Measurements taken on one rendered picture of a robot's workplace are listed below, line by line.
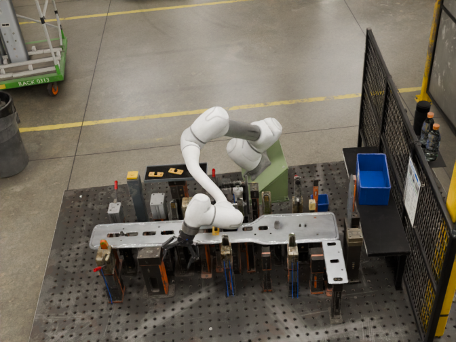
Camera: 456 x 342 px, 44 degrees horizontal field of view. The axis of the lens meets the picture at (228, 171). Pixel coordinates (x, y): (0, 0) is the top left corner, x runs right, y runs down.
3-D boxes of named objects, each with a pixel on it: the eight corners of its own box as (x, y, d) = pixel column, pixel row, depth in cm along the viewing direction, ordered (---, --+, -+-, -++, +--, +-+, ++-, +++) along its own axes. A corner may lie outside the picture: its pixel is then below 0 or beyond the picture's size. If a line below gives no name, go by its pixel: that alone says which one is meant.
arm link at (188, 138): (175, 152, 312) (191, 136, 306) (174, 132, 325) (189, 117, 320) (193, 163, 318) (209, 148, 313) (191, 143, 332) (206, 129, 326)
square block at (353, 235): (344, 283, 316) (348, 238, 293) (342, 272, 322) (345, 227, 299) (359, 283, 315) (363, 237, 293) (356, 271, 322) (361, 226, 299)
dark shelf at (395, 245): (367, 257, 290) (368, 253, 288) (341, 151, 360) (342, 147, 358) (410, 255, 289) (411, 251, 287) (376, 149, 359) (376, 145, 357)
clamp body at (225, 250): (222, 298, 315) (216, 256, 293) (222, 281, 324) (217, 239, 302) (238, 297, 314) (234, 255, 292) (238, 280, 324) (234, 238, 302)
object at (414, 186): (412, 230, 283) (421, 183, 263) (402, 199, 300) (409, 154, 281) (416, 230, 283) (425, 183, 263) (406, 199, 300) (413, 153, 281)
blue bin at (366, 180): (358, 205, 316) (359, 187, 308) (355, 170, 340) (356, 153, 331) (389, 205, 314) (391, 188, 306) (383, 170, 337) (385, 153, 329)
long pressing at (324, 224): (86, 253, 310) (85, 251, 309) (94, 224, 327) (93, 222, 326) (340, 241, 302) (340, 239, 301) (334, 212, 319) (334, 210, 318)
